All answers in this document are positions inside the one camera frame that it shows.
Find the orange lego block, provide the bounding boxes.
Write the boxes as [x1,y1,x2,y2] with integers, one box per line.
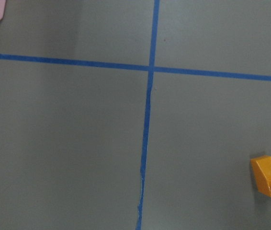
[250,155,271,197]

